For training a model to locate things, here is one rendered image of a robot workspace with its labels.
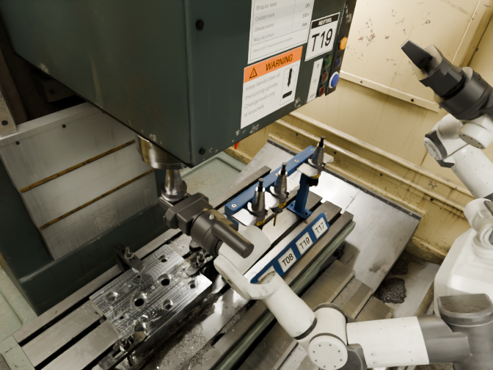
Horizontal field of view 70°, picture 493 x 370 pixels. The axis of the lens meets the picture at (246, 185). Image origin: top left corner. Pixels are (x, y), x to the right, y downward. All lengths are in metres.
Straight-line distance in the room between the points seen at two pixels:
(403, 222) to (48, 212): 1.44
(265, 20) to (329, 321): 0.60
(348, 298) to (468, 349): 0.77
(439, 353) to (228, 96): 0.62
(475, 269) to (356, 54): 0.98
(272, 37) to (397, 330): 0.60
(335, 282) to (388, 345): 0.76
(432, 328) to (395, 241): 0.94
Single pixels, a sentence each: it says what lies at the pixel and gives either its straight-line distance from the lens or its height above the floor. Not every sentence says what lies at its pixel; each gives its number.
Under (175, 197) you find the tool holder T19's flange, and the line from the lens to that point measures 0.86.
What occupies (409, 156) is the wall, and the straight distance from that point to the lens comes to 1.65.
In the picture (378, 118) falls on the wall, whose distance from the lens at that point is 1.64.
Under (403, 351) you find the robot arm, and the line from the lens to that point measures 0.82.
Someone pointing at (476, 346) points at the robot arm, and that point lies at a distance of 0.83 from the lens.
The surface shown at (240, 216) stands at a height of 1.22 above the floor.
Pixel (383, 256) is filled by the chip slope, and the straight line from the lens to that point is 1.69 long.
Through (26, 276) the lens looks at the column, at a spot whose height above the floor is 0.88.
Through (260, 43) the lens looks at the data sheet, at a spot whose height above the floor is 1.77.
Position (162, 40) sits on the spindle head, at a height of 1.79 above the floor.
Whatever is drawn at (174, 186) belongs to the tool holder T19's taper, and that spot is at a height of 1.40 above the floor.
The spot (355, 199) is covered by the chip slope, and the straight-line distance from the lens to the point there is 1.80.
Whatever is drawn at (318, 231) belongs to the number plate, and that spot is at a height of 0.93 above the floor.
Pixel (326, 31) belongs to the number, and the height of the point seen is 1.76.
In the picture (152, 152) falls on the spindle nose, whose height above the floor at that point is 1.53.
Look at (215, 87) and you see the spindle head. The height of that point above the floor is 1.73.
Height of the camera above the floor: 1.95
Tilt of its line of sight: 40 degrees down
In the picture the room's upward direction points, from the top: 5 degrees clockwise
